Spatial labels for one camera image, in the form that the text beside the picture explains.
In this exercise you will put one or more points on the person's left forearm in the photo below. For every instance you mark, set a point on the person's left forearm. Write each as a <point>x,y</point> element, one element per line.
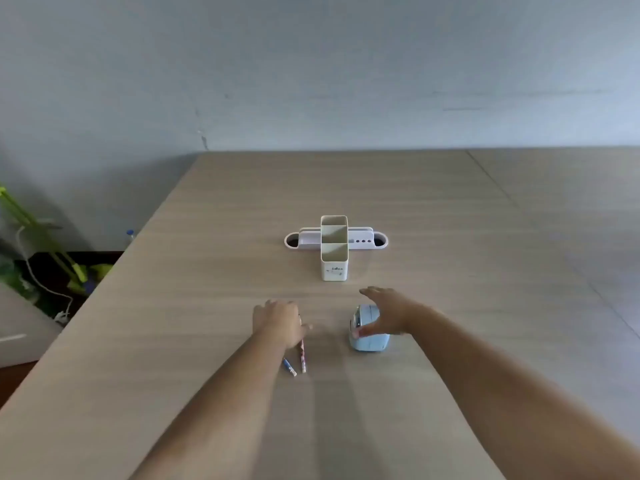
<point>215,419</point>

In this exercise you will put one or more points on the light blue pencil sharpener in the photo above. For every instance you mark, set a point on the light blue pencil sharpener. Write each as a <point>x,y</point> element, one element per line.
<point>370,342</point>

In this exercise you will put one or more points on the person's right forearm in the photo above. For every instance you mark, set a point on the person's right forearm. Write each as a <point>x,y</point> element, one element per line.
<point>500,394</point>

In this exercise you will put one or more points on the pink patterned pencil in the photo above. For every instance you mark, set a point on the pink patterned pencil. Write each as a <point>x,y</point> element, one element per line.
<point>302,357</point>

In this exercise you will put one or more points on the person's left hand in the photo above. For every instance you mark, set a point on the person's left hand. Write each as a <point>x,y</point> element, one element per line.
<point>277,322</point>

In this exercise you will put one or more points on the person's right hand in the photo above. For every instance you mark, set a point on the person's right hand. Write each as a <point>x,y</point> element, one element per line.
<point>397,312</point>

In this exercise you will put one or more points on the blue patterned pencil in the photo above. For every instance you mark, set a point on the blue patterned pencil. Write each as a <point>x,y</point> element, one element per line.
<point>289,368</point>

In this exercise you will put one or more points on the white desk organizer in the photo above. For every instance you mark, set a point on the white desk organizer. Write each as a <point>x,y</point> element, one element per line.
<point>334,267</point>

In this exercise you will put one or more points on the clear plastic water bottle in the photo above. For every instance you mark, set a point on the clear plastic water bottle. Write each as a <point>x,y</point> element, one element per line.
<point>130,238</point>

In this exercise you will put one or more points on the green broom dustpan set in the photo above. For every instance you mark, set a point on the green broom dustpan set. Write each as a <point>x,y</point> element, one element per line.
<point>42,234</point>

